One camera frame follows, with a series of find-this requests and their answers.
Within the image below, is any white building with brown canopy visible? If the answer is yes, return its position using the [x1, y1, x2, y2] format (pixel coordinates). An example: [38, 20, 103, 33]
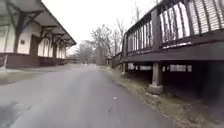
[0, 0, 78, 70]

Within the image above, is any dark wooden raised deck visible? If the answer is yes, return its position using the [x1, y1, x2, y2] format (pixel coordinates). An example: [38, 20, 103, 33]
[105, 0, 224, 108]

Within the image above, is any grey asphalt path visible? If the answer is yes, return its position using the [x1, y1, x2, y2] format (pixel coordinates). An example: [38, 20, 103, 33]
[0, 63, 178, 128]

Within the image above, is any pale paved strip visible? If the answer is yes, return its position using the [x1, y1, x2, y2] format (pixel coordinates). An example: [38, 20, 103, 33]
[0, 63, 81, 86]

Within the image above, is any leaf-strewn dirt strip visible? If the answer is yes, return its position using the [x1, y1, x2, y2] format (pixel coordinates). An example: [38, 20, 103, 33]
[99, 65, 224, 128]

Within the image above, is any row of bare trees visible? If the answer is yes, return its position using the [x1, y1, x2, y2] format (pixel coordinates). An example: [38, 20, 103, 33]
[73, 1, 143, 66]

